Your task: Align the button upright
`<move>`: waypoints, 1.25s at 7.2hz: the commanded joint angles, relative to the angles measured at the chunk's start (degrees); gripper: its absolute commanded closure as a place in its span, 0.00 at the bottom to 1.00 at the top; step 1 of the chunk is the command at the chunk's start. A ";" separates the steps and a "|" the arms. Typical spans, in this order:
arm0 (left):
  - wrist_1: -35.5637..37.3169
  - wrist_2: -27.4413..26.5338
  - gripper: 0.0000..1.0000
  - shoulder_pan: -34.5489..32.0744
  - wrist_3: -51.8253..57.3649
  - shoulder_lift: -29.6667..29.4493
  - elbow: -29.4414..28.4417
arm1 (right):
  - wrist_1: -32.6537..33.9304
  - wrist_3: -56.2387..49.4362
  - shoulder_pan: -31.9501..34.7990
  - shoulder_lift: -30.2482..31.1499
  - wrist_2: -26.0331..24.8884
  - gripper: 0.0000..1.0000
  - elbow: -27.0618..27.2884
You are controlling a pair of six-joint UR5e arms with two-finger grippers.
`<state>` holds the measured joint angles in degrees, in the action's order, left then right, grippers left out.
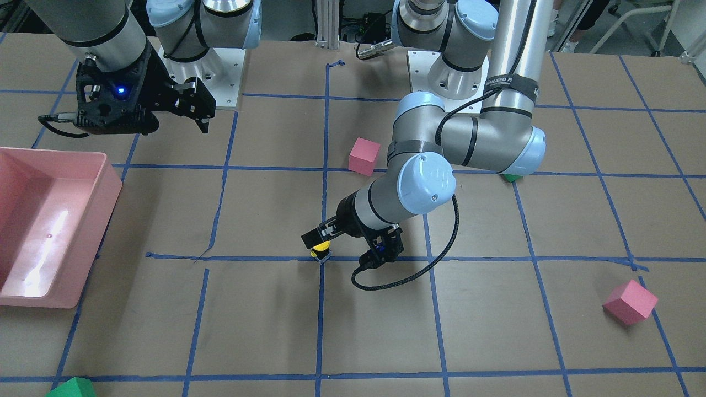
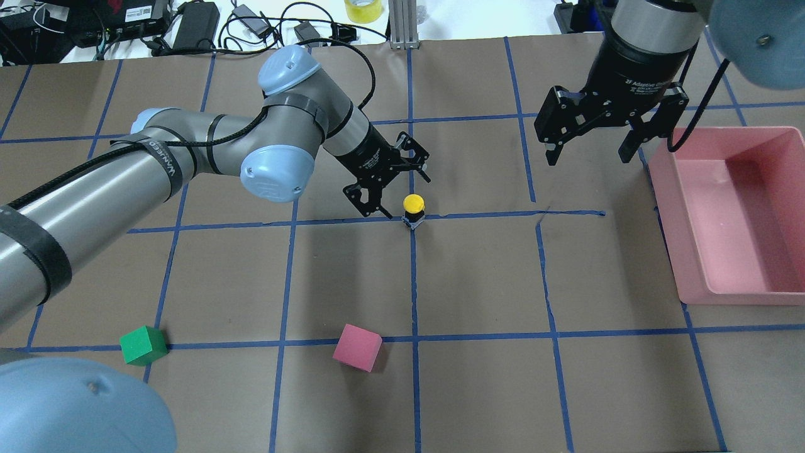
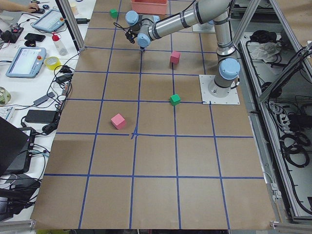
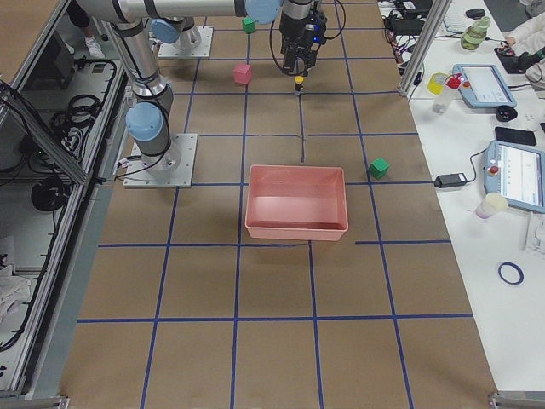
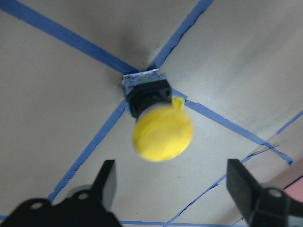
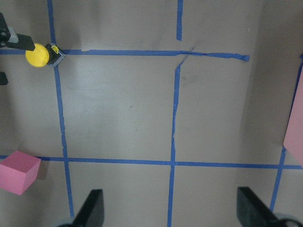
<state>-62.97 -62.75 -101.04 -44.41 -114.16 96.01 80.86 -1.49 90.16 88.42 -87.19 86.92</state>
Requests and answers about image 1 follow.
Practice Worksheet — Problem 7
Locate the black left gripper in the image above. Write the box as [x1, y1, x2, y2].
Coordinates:
[302, 194, 404, 271]

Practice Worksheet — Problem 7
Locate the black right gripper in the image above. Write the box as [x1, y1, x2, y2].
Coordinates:
[73, 44, 216, 135]

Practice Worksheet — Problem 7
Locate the yellow push button switch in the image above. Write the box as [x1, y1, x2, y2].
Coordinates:
[310, 241, 332, 264]

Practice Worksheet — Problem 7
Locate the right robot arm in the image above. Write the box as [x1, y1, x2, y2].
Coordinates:
[28, 1, 261, 138]

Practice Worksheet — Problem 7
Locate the pink cube near centre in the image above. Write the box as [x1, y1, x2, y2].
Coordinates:
[347, 137, 381, 176]

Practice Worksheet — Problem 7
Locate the pink plastic bin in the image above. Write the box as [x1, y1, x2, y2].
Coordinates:
[1, 147, 122, 308]

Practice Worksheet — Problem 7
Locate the green cube near base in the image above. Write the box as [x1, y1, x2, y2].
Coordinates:
[501, 174, 523, 183]

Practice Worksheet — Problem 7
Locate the green cube near bin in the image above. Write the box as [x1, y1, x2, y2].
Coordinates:
[46, 377, 97, 397]

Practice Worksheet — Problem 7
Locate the pink cube far corner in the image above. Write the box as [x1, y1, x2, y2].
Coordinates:
[603, 280, 659, 326]

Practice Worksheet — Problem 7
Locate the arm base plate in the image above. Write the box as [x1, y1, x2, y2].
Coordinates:
[408, 50, 489, 111]
[154, 42, 247, 110]

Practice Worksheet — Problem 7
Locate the aluminium frame post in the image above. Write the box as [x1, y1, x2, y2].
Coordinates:
[314, 0, 341, 52]

